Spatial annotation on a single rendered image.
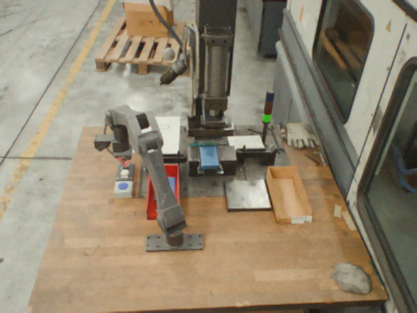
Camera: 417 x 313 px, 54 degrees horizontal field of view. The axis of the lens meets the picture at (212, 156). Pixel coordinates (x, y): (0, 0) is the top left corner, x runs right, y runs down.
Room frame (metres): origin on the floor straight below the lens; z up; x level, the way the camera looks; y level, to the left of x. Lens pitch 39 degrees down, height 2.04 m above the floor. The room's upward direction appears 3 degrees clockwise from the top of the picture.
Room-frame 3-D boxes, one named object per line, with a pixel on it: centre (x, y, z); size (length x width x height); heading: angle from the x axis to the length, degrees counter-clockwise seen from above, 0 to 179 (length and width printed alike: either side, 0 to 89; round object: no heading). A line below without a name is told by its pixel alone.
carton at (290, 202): (1.16, -0.30, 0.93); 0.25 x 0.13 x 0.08; 6
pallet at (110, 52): (4.48, 0.79, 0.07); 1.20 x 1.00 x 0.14; 0
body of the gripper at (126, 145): (1.27, 0.36, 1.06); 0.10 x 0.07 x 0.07; 6
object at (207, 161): (1.29, 0.01, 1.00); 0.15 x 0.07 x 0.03; 7
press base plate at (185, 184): (1.41, -0.01, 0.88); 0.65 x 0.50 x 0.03; 96
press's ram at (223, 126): (1.40, 0.03, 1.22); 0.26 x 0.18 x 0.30; 6
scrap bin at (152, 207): (1.14, 0.18, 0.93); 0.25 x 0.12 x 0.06; 6
